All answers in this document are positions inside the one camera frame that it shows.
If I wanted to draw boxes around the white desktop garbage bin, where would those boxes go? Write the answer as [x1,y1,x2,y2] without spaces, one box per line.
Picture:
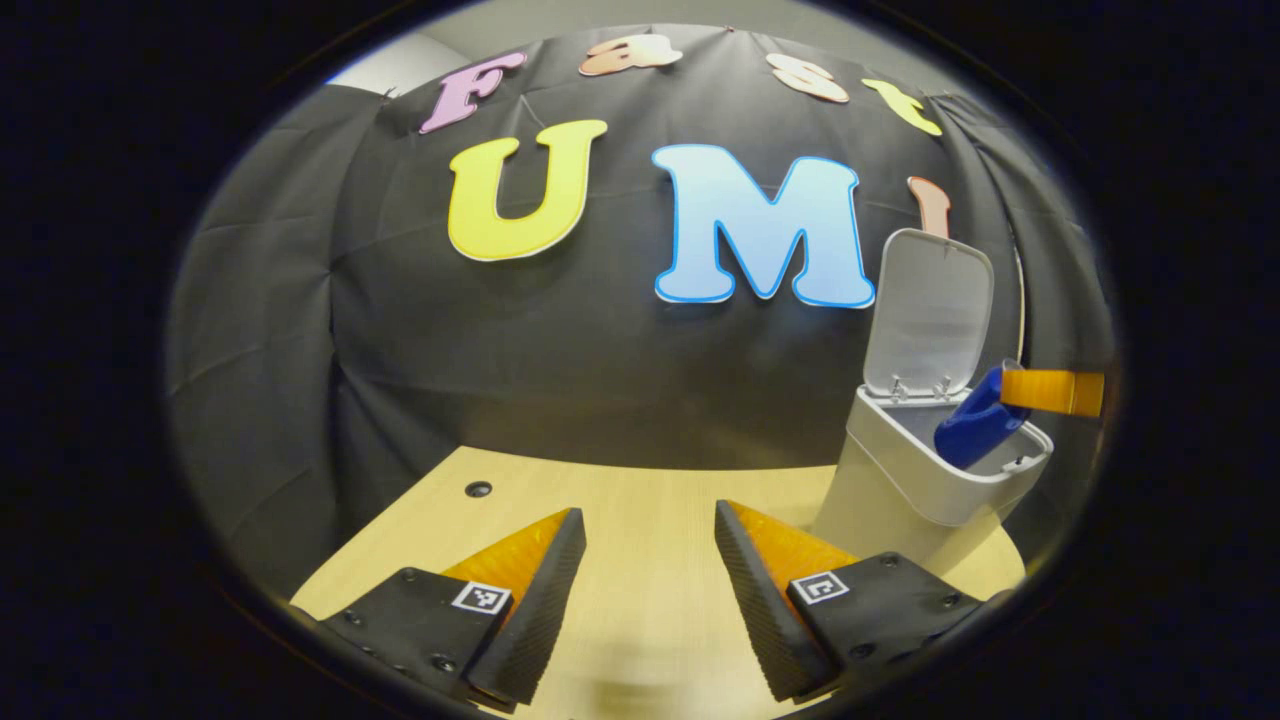
[812,228,1055,573]

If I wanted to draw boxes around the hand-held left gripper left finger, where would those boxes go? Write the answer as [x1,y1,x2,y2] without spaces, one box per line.
[318,507,589,716]

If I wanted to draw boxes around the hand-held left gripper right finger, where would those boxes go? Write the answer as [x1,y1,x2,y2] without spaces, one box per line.
[713,499,988,705]

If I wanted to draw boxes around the black backdrop cloth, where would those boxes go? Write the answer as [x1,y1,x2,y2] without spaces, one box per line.
[165,25,1116,601]

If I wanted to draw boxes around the wooden desktop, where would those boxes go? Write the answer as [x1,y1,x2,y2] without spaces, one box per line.
[290,445,1029,720]

